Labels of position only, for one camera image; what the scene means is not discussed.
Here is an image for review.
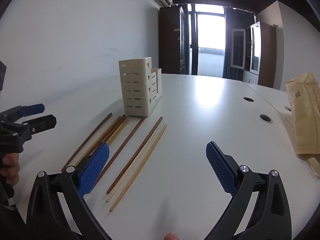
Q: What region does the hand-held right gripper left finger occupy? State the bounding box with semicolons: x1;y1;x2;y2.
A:
26;142;113;240

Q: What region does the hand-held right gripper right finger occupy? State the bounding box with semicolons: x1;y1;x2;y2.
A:
204;141;292;240

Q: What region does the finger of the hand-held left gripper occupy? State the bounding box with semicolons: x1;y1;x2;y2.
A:
0;103;46;121
15;114;57;142

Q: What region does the cream plastic utensil holder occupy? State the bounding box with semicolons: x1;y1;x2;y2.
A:
118;57;162;117

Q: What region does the person's left hand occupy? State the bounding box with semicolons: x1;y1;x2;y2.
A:
0;152;20;193

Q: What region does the white low cabinet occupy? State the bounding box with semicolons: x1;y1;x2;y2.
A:
241;69;259;84

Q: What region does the brown paper bag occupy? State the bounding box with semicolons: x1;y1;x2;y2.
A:
285;72;320;179

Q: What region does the dark blue curtain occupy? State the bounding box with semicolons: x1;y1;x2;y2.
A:
222;6;256;82

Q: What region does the white-framed glass cabinet door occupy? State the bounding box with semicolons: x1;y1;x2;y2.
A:
230;28;246;70

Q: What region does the brown cabinet with glass doors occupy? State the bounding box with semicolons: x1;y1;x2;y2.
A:
245;21;277;88

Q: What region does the dark wooden wardrobe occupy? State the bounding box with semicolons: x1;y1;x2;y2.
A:
159;6;187;75

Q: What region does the glass balcony door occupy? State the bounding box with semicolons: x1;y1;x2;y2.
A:
186;4;227;77

